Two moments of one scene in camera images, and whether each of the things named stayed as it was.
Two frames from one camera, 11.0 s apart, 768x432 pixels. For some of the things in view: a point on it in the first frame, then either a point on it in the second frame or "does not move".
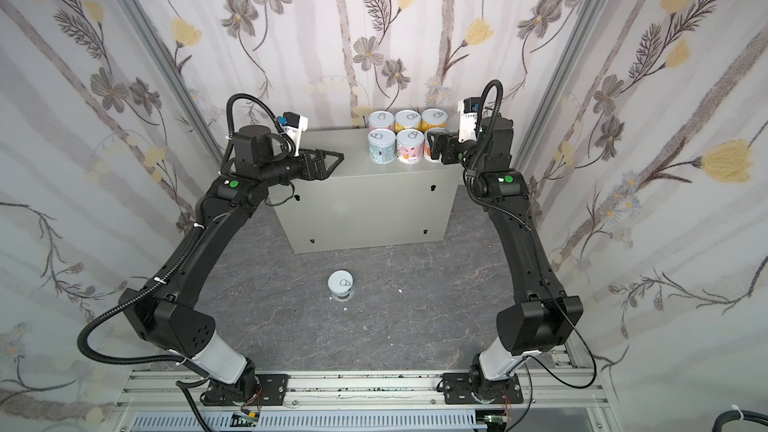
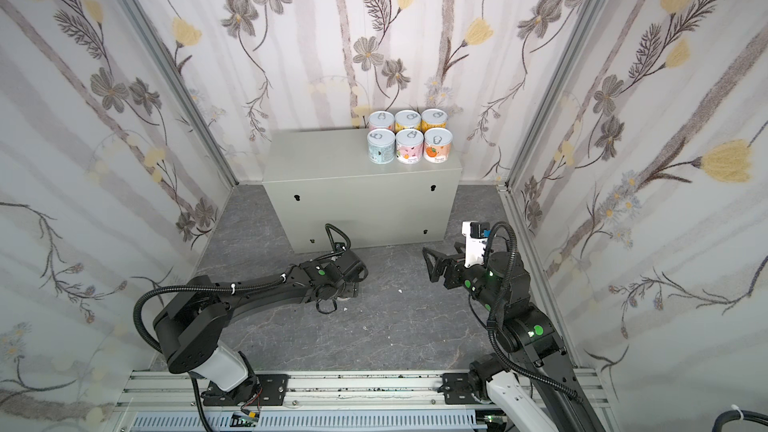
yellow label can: (433, 118) does not move
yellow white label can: (407, 119) does not move
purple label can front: (381, 119) does not move
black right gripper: (447, 148) -> (450, 269)
